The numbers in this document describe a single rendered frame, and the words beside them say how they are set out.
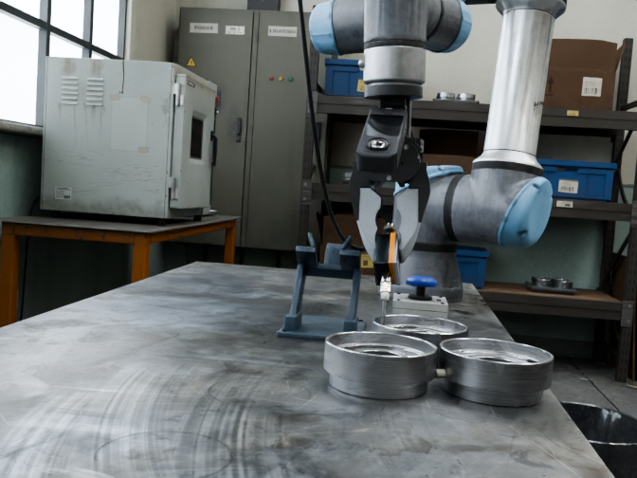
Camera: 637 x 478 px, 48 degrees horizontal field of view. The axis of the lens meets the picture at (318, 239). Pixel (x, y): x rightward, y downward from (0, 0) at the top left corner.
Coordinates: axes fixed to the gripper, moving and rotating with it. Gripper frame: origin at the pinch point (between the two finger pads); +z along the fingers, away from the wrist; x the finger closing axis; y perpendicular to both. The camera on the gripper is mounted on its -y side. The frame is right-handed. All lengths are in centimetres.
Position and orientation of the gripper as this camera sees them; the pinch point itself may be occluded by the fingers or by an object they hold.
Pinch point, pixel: (388, 252)
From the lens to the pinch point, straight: 88.4
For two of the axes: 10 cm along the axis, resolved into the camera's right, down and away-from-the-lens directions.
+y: 2.1, -1.0, 9.7
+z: -0.1, 9.9, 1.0
